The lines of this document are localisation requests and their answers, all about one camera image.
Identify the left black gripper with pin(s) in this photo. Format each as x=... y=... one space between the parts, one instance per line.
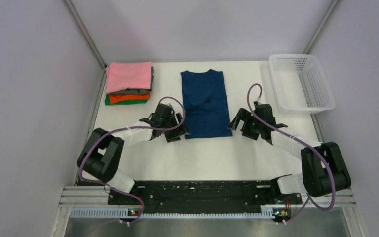
x=174 y=136

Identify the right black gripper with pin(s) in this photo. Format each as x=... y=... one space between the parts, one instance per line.
x=245 y=115

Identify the dark blue t shirt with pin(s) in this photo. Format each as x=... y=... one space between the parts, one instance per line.
x=205 y=103

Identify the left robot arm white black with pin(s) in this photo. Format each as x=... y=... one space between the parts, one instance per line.
x=100 y=157

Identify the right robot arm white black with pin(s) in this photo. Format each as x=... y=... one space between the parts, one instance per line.
x=323 y=166

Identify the grey folded t shirt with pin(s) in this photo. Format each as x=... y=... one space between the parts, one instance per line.
x=138 y=91

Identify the white plastic basket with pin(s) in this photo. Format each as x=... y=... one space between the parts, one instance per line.
x=300 y=84

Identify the orange folded t shirt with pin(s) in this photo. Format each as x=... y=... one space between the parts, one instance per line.
x=129 y=97

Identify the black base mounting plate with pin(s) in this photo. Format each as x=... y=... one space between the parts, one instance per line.
x=204 y=197

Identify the green folded t shirt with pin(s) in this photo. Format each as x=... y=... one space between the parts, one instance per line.
x=111 y=101

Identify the pink folded t shirt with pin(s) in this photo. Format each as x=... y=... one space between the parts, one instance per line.
x=122 y=76

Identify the aluminium frame rail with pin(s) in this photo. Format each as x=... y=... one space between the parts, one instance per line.
x=98 y=196

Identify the white slotted cable duct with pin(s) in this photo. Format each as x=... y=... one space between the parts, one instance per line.
x=126 y=213

